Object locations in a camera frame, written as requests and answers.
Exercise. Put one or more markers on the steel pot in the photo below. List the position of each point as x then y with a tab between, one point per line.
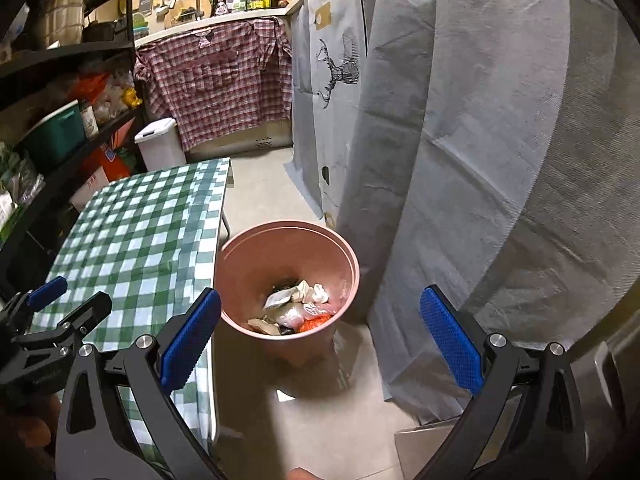
60	20

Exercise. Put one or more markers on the black pan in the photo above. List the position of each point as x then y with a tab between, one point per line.
102	32

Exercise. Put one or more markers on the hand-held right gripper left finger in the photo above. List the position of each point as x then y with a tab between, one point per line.
192	337

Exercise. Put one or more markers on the red cardboard box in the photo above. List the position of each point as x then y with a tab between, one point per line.
112	157

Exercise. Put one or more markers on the black metal shelf rack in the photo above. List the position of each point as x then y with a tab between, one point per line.
65	52

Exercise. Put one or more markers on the grey deer print cover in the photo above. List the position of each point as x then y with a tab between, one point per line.
475	110

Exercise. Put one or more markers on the red plaid shirt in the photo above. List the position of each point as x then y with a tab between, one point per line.
210	80

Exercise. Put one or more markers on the person's right hand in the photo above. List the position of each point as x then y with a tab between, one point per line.
303	475

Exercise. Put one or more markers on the red plastic bag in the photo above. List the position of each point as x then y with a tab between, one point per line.
314	324

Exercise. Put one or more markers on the white labelled jar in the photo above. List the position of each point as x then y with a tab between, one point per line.
90	120

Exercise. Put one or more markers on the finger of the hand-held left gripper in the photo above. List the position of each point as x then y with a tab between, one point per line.
90	310
47	290

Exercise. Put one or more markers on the large white paper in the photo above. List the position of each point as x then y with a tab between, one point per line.
315	291

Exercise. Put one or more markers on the white cardboard storage box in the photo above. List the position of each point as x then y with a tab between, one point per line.
90	185

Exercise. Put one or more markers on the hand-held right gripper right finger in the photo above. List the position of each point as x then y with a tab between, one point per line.
450	337

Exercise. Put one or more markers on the green checkered tablecloth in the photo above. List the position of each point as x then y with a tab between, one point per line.
140	220

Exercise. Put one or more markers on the white kitchen counter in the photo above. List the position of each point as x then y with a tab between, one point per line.
240	14

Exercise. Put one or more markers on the red bag on shelf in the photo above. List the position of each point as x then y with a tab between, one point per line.
92	82

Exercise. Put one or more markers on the pink plastic bucket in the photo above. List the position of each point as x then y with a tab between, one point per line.
280	255

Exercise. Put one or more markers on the white lidded bin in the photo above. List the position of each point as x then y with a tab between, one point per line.
160	147

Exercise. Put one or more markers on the green storage box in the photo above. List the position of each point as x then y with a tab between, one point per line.
55	135

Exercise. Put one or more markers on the green and white packet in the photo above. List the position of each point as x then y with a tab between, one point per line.
20	180

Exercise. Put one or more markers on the person's left hand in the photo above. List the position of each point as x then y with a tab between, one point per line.
30	430

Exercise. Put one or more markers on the yellow toy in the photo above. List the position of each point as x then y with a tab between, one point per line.
131	99

